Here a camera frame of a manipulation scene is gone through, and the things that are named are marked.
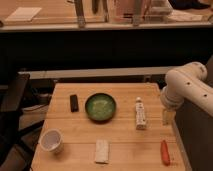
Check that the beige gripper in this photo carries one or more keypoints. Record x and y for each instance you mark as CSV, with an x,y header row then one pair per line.
x,y
167,116

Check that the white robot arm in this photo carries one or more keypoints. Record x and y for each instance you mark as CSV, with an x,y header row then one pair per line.
x,y
186,82

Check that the green ceramic bowl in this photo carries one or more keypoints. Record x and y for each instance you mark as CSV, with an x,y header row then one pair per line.
x,y
100,107

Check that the white tube with label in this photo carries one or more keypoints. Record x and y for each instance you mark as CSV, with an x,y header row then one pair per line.
x,y
140,114

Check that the white folded cloth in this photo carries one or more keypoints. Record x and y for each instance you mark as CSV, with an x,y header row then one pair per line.
x,y
102,152

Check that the black rectangular block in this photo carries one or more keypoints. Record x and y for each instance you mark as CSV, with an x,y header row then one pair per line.
x,y
74,103

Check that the white paper on floor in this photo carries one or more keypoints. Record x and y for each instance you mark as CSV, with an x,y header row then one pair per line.
x,y
23,14

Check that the grey metal rail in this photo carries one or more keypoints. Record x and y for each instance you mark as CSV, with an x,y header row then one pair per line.
x,y
55,74

